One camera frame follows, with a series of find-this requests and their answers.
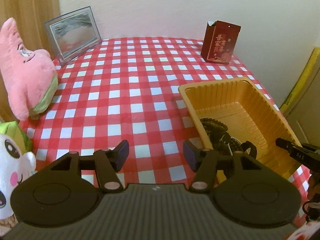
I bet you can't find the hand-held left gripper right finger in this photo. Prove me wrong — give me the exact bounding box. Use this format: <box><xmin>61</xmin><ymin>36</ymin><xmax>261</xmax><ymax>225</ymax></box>
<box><xmin>183</xmin><ymin>139</ymin><xmax>266</xmax><ymax>192</ymax></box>

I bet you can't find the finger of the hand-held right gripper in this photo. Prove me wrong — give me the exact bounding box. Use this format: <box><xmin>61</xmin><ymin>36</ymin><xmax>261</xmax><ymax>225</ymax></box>
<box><xmin>275</xmin><ymin>137</ymin><xmax>313</xmax><ymax>167</ymax></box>

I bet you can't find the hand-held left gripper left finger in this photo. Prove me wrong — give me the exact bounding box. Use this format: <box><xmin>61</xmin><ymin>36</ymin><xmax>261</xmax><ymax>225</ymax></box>
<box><xmin>49</xmin><ymin>139</ymin><xmax>130</xmax><ymax>192</ymax></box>

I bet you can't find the pile of bead bracelets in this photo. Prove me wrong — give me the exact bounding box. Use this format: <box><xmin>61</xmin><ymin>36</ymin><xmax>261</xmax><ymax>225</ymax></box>
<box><xmin>199</xmin><ymin>117</ymin><xmax>247</xmax><ymax>178</ymax></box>

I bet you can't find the yellow plastic tray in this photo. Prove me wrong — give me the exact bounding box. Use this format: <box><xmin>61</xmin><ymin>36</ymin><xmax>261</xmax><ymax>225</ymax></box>
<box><xmin>178</xmin><ymin>77</ymin><xmax>304</xmax><ymax>185</ymax></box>

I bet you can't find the person's right hand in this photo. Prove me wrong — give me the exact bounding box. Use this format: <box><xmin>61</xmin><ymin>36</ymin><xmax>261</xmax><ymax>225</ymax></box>
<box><xmin>307</xmin><ymin>173</ymin><xmax>320</xmax><ymax>200</ymax></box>

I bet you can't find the yellow cardboard box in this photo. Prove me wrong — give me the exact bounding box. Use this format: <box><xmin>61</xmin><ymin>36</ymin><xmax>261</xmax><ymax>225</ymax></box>
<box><xmin>285</xmin><ymin>65</ymin><xmax>320</xmax><ymax>150</ymax></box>

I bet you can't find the red checkered tablecloth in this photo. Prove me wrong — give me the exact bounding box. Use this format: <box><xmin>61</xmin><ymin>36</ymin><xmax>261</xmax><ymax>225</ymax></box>
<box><xmin>19</xmin><ymin>37</ymin><xmax>320</xmax><ymax>230</ymax></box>

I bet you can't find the yellow foam strip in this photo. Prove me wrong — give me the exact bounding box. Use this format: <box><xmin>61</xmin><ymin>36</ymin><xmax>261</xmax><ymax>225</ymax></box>
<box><xmin>279</xmin><ymin>47</ymin><xmax>320</xmax><ymax>110</ymax></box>

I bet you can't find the red white printed paper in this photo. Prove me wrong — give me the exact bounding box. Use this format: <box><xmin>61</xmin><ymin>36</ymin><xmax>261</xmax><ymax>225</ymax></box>
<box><xmin>287</xmin><ymin>219</ymin><xmax>320</xmax><ymax>240</ymax></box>

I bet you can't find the white bunny plush toy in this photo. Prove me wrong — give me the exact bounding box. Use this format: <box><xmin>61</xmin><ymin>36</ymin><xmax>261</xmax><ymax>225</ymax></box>
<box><xmin>0</xmin><ymin>121</ymin><xmax>37</xmax><ymax>220</ymax></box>

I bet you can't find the dark red printed box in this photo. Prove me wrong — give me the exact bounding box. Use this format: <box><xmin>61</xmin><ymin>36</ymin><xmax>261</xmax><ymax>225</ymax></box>
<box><xmin>201</xmin><ymin>20</ymin><xmax>242</xmax><ymax>65</ymax></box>

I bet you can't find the pink starfish plush toy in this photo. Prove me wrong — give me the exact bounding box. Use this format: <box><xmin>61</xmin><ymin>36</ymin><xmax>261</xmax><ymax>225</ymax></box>
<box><xmin>0</xmin><ymin>17</ymin><xmax>59</xmax><ymax>120</ymax></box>

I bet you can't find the clear jar of nuts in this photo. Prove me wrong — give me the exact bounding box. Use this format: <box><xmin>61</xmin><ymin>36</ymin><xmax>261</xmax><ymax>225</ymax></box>
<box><xmin>0</xmin><ymin>216</ymin><xmax>19</xmax><ymax>230</ymax></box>

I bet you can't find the black cable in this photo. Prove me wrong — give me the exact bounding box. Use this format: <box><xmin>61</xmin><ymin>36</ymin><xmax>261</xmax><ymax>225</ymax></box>
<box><xmin>302</xmin><ymin>199</ymin><xmax>320</xmax><ymax>222</ymax></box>

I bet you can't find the glass picture frame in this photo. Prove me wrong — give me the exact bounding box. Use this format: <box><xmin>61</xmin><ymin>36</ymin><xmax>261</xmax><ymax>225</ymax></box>
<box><xmin>44</xmin><ymin>6</ymin><xmax>102</xmax><ymax>67</ymax></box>

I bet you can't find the wooden wall panel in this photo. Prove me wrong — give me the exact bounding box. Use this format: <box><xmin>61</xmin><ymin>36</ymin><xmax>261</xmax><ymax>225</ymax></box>
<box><xmin>0</xmin><ymin>0</ymin><xmax>60</xmax><ymax>55</ymax></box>

